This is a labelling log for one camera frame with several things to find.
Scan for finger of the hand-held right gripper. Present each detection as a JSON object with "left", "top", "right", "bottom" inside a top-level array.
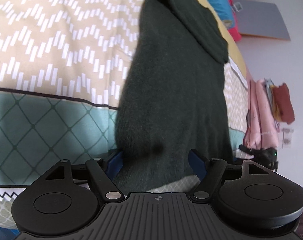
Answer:
[{"left": 239, "top": 144, "right": 256, "bottom": 159}]

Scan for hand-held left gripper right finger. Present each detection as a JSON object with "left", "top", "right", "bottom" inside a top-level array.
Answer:
[{"left": 188, "top": 149, "right": 277, "bottom": 203}]

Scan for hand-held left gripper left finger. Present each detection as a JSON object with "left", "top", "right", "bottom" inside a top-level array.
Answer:
[{"left": 45, "top": 150, "right": 125, "bottom": 202}]

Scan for dark green knit sweater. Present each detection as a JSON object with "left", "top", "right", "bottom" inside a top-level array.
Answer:
[{"left": 114, "top": 0, "right": 234, "bottom": 193}]

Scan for pink hanging clothes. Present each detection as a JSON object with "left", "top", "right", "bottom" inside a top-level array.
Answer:
[{"left": 244, "top": 79, "right": 280, "bottom": 150}]

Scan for rust red cloth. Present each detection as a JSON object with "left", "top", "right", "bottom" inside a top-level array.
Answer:
[{"left": 271, "top": 83, "right": 295, "bottom": 124}]

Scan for beige yellow teal patterned blanket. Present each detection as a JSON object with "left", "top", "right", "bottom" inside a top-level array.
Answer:
[{"left": 0, "top": 0, "right": 251, "bottom": 228}]

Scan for grey board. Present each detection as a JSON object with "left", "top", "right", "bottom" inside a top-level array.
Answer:
[{"left": 233, "top": 0, "right": 291, "bottom": 40}]

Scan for white wall socket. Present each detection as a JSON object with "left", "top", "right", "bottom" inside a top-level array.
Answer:
[{"left": 282, "top": 127, "right": 294, "bottom": 146}]

